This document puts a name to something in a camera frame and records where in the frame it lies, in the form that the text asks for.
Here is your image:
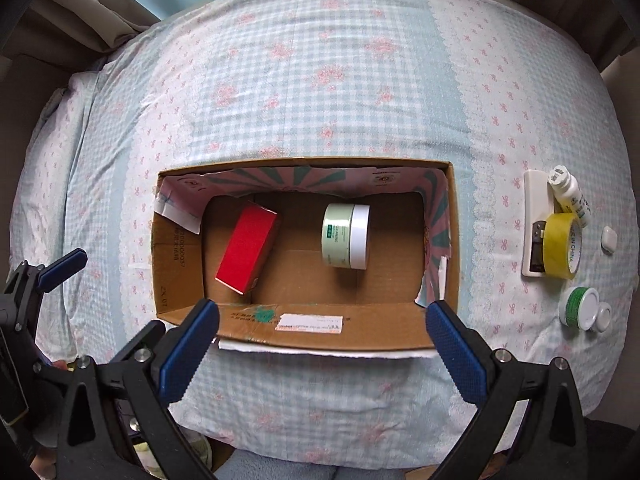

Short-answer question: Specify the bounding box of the red rectangular box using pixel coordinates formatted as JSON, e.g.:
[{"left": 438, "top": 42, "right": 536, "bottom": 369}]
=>
[{"left": 215, "top": 203, "right": 280, "bottom": 296}]

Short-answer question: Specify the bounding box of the white pill bottle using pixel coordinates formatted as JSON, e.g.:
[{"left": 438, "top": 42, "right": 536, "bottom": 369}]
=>
[{"left": 548, "top": 165, "right": 592, "bottom": 229}]

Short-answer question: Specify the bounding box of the cardboard box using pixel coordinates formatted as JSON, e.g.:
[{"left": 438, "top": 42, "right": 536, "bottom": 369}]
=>
[{"left": 151, "top": 158, "right": 459, "bottom": 354}]

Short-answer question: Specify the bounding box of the white remote case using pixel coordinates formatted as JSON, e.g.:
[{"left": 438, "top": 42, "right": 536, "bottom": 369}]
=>
[{"left": 521, "top": 169, "right": 554, "bottom": 278}]

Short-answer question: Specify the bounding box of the green jar white lid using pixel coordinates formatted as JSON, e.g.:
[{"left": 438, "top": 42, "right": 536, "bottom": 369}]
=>
[{"left": 559, "top": 286, "right": 600, "bottom": 332}]

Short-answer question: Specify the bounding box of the checkered floral bed sheet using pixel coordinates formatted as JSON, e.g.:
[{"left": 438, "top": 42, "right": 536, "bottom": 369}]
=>
[{"left": 10, "top": 0, "right": 639, "bottom": 412}]

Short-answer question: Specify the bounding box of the white earbuds case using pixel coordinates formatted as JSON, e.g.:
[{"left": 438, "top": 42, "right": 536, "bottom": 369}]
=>
[{"left": 601, "top": 226, "right": 618, "bottom": 255}]

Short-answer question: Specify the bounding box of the yellow tape roll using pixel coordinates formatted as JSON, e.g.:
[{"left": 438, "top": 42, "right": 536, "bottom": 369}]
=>
[{"left": 542, "top": 214, "right": 582, "bottom": 280}]

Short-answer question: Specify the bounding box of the small white round jar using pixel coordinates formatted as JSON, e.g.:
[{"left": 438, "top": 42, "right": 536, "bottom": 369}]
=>
[{"left": 593, "top": 301, "right": 612, "bottom": 333}]

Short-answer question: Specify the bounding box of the pale green cream jar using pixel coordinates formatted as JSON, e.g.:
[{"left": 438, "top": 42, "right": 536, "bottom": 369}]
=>
[{"left": 321, "top": 204, "right": 370, "bottom": 270}]

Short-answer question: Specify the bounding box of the left brown curtain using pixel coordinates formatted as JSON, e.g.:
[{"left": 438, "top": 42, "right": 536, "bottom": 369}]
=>
[{"left": 1, "top": 0, "right": 160, "bottom": 70}]

